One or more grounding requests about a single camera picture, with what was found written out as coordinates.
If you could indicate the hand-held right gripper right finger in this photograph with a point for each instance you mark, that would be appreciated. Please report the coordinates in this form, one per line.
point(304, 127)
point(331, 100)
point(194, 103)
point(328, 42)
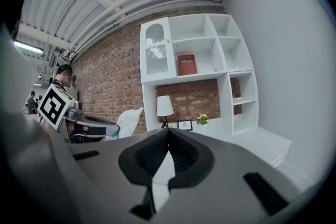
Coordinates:
point(225, 165)

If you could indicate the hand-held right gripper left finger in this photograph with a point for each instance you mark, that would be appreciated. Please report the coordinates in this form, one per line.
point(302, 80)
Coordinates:
point(110, 165)

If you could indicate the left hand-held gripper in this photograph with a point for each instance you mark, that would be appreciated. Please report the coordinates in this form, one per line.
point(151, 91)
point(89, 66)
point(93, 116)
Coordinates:
point(53, 107)

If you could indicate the white plastic packet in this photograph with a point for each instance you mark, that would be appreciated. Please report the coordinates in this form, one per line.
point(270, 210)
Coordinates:
point(130, 122)

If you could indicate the person's left hand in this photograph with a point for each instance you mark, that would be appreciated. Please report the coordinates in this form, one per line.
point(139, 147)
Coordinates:
point(82, 129)

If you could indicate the white desk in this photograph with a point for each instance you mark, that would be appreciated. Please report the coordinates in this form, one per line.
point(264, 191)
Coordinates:
point(249, 141)

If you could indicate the yellow flower plant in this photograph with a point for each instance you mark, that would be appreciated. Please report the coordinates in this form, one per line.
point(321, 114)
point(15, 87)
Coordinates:
point(202, 119)

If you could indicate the white shade table lamp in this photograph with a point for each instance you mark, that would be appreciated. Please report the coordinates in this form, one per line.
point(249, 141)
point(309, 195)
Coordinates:
point(165, 105)

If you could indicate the small beige trinket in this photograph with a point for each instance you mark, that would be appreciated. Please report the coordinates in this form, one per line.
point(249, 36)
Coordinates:
point(237, 98)

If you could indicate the dark ceiling fixture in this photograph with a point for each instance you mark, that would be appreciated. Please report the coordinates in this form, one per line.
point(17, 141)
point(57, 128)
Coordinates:
point(56, 57)

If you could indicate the ribbed glass cabinet door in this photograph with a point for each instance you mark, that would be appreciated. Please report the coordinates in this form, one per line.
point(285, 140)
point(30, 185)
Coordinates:
point(156, 49)

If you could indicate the red book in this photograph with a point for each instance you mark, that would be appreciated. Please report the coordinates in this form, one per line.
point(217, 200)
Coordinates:
point(187, 65)

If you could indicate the tube ceiling light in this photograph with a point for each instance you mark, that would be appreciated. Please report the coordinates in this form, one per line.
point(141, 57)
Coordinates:
point(29, 47)

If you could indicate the white shelf unit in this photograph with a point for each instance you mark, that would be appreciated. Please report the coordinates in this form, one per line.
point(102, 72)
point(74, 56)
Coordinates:
point(194, 34)

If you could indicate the black picture frame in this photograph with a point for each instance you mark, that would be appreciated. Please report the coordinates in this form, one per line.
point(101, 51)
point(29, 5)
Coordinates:
point(184, 125)

